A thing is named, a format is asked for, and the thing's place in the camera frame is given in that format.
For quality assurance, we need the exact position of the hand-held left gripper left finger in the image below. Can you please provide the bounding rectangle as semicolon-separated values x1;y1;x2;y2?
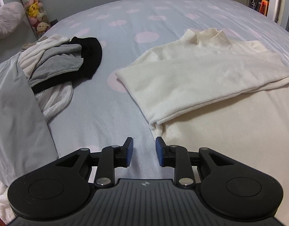
56;137;133;188

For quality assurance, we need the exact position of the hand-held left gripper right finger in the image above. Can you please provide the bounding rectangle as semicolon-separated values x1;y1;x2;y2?
156;137;234;189

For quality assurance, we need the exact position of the cream turtleneck sweater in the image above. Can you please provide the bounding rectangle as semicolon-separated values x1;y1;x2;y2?
115;28;289;222

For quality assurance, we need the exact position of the polka dot bed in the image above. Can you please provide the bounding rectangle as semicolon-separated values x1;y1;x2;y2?
0;0;289;193

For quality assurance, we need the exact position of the black garment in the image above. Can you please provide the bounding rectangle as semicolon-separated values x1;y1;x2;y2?
31;36;103;95

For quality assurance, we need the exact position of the grey garment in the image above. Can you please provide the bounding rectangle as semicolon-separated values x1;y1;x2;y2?
28;43;84;87

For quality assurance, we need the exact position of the light grey-blue garment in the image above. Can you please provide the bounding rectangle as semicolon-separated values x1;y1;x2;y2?
0;52;59;186

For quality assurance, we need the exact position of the white knit top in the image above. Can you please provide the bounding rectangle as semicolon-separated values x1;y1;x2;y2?
17;35;70;80

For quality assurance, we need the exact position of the small beige cloth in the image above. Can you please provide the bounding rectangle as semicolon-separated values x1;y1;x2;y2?
22;41;39;50

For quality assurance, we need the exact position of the clear tube of plush toys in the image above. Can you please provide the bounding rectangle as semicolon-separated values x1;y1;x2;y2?
16;0;51;38

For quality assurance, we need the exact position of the orange item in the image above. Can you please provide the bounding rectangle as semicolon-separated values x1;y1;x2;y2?
258;0;270;16

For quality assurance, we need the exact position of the rolled pink grey duvet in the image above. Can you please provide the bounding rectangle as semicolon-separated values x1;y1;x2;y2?
0;1;27;41

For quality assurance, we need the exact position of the white door frame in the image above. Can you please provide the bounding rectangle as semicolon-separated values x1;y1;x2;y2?
268;0;289;32

